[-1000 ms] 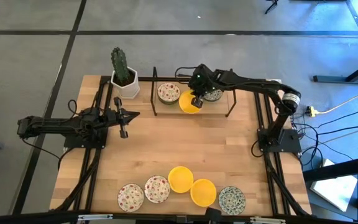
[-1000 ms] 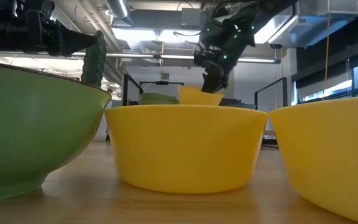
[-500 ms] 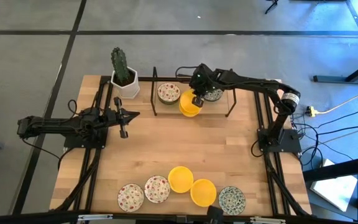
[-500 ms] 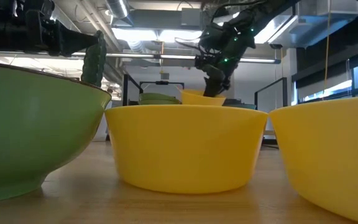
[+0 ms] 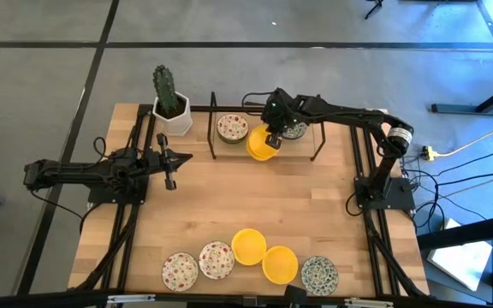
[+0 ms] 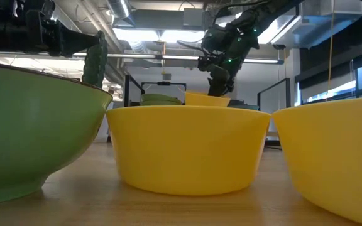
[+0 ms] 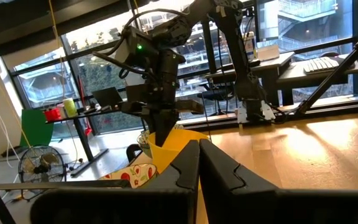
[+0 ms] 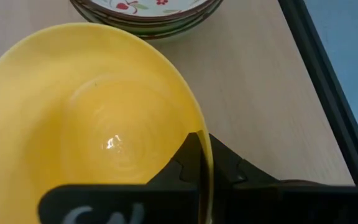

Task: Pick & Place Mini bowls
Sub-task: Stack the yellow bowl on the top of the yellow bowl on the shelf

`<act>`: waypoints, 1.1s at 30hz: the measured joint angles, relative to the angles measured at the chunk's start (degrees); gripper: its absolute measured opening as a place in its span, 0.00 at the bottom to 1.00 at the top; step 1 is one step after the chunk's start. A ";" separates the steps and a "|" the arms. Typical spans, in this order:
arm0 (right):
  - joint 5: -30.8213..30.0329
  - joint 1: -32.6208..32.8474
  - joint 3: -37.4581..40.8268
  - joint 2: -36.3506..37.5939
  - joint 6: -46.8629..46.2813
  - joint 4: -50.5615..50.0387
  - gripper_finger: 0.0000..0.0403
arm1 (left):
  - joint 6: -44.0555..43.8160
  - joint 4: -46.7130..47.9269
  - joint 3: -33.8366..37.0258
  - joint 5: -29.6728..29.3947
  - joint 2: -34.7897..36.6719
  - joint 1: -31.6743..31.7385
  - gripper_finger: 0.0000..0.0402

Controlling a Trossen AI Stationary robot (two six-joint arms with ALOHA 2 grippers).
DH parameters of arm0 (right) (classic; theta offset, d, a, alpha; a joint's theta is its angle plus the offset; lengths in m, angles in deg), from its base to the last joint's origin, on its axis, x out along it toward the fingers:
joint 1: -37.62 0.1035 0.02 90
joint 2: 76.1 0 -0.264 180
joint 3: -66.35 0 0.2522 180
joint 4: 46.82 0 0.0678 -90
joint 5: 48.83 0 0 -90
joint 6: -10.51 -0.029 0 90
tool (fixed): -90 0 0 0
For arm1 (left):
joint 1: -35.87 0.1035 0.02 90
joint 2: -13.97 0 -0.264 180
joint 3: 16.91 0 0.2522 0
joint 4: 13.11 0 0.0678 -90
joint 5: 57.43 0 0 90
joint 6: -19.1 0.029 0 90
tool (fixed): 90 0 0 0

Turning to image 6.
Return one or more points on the green cactus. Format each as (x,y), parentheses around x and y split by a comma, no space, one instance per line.
(94,69)

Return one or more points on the green bowl red floral inside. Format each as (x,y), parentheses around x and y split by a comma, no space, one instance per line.
(27,132)
(160,97)
(160,104)

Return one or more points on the long ceiling light tube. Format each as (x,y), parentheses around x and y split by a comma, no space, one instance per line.
(174,57)

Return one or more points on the black ceiling camera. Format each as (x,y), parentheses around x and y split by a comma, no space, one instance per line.
(279,46)

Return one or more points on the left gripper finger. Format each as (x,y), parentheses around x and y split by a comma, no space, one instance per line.
(69,47)
(72,34)

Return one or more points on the grey wall vent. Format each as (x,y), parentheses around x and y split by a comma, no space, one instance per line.
(166,77)

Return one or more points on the yellow plastic mini bowl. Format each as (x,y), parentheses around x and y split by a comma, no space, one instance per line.
(335,157)
(187,150)
(200,100)

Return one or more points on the black background gantry frame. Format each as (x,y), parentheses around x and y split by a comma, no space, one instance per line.
(163,83)

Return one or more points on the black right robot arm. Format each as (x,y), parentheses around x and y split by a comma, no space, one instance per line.
(262,12)

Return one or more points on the grey ceiling box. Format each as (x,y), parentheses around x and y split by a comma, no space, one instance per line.
(193,17)

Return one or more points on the silver spiral duct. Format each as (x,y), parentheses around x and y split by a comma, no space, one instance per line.
(119,7)

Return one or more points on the teal bowl dark floral inside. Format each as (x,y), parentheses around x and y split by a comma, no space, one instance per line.
(247,107)

